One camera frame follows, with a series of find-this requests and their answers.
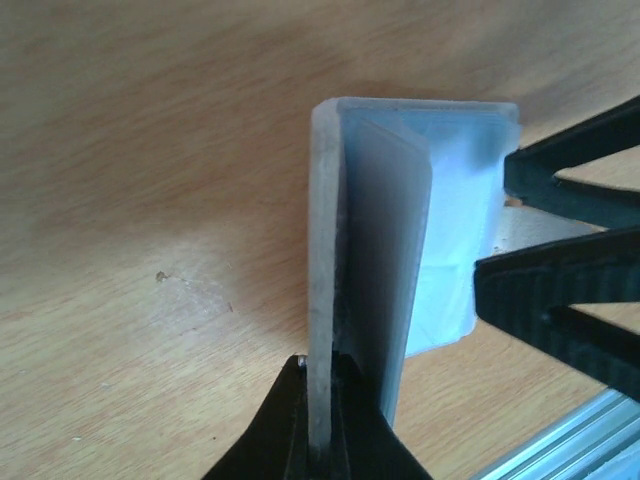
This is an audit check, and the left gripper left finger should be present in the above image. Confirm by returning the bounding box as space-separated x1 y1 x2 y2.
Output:
204 355 308 479

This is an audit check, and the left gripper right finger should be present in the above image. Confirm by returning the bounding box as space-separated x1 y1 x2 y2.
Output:
329 353 431 479

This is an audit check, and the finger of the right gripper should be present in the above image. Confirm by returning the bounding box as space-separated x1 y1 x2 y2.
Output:
473 227 639 400
502 94 640 231

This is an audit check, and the aluminium front rail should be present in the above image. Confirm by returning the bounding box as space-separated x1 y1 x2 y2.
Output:
474 390 639 479

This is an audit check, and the beige card holder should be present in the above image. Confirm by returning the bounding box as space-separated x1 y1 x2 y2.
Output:
305 95 594 449

